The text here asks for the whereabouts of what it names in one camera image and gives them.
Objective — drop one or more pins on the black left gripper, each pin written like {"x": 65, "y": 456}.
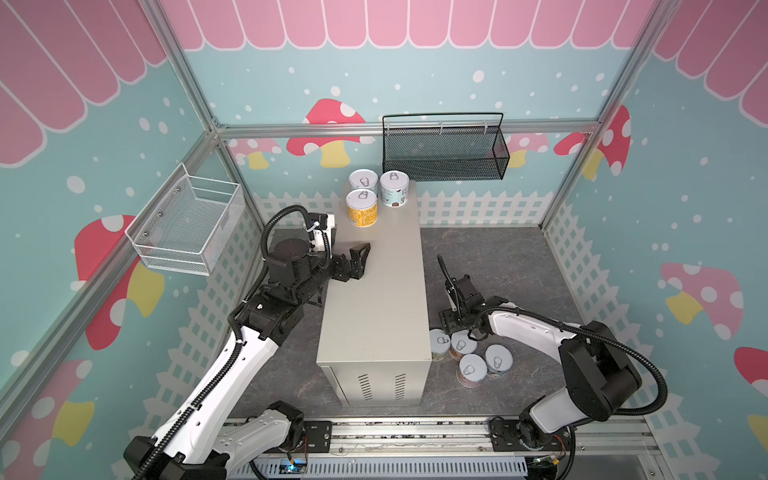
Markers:
{"x": 343, "y": 273}

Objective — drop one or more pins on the red label food can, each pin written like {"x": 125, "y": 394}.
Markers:
{"x": 461, "y": 344}

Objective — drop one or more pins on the teal label food can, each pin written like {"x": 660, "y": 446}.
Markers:
{"x": 364, "y": 179}

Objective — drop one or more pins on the white wire wall basket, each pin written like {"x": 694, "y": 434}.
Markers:
{"x": 187, "y": 224}

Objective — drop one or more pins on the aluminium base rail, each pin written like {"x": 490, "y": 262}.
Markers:
{"x": 473, "y": 447}

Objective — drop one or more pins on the teal brown label can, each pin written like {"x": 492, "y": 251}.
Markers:
{"x": 394, "y": 186}

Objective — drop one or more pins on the pink label food can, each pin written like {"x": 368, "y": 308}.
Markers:
{"x": 472, "y": 370}

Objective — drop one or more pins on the yellow label food can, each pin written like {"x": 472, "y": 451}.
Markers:
{"x": 362, "y": 207}

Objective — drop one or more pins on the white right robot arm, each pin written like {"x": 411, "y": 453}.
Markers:
{"x": 603, "y": 377}

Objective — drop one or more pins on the green label food can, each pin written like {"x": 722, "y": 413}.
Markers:
{"x": 440, "y": 344}

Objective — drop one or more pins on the grey metal counter cabinet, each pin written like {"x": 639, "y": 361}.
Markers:
{"x": 374, "y": 345}

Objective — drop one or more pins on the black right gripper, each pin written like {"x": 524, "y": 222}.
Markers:
{"x": 458, "y": 297}

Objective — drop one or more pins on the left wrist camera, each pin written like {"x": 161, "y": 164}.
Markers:
{"x": 321, "y": 231}

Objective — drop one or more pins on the teal label floor can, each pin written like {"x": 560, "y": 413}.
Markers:
{"x": 499, "y": 360}

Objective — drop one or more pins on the black mesh wall basket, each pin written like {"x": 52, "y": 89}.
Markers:
{"x": 457, "y": 146}

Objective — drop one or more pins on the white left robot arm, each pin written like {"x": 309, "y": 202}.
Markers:
{"x": 297, "y": 264}

